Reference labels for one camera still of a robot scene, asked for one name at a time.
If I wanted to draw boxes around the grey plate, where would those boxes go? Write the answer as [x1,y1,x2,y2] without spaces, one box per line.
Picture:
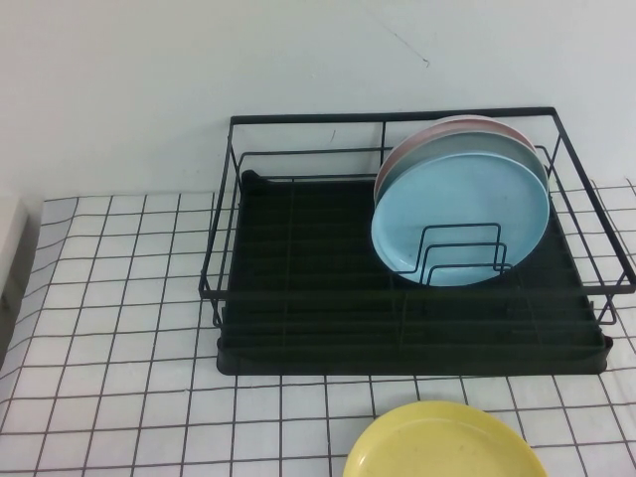
[377,129,549,200]

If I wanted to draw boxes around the pink plate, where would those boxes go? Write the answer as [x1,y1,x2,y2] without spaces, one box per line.
[373,114,536,201]

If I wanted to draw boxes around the black wire dish rack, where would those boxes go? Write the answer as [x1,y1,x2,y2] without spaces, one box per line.
[197,105,636,330]

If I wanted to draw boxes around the light blue plate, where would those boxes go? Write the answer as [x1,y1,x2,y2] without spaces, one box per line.
[370,151,552,288]

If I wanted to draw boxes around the white black-grid tablecloth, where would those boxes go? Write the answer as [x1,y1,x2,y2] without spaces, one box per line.
[0,184,636,477]

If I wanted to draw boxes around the yellow plate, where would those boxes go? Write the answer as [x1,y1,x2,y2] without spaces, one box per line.
[342,399,551,477]

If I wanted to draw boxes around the black plastic drip tray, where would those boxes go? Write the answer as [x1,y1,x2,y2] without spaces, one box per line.
[217,170,613,378]

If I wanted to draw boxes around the white box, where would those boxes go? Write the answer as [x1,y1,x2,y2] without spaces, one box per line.
[0,196,45,370]

